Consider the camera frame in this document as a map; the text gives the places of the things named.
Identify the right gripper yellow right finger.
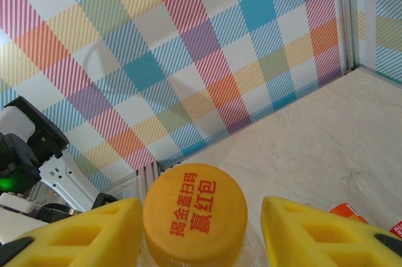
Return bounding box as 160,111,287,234
261,196,402,267

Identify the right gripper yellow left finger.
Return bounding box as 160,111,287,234
0,197,146,267

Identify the yellow cap plastic bottle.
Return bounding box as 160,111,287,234
139,162,268,267

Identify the orange packet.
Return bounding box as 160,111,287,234
328,202,402,239

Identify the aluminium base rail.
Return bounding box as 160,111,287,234
100,161,163,200

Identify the aluminium frame post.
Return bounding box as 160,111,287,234
337,0,361,73

